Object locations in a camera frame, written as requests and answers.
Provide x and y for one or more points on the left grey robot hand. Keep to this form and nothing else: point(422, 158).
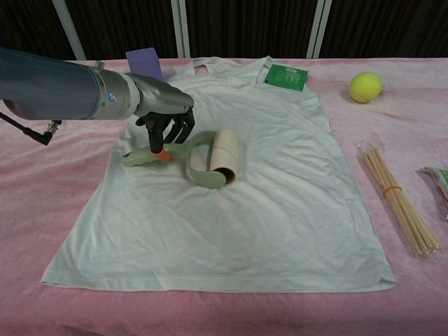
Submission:
point(161, 98)

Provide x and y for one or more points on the green lint roller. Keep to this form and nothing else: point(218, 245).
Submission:
point(224, 154)

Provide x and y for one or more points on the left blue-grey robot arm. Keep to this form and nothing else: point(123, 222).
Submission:
point(63, 87)

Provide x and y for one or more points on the purple foam block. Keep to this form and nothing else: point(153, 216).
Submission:
point(143, 63)

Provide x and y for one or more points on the black curtain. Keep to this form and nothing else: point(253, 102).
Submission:
point(245, 24)

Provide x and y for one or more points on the green flat packet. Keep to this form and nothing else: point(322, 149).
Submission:
point(286, 77)

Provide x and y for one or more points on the pink tablecloth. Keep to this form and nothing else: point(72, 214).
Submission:
point(52, 175)

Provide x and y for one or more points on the white tank top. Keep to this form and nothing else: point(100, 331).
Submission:
point(245, 217)

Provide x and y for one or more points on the yellow tennis ball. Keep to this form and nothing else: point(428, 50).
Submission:
point(365, 87)

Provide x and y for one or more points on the bundle of wooden sticks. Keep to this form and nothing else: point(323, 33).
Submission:
point(395, 196)

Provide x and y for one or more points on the double aluminium frame post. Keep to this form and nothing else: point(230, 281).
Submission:
point(181, 28)

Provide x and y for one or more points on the slanted aluminium frame post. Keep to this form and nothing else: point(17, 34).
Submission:
point(70, 29)

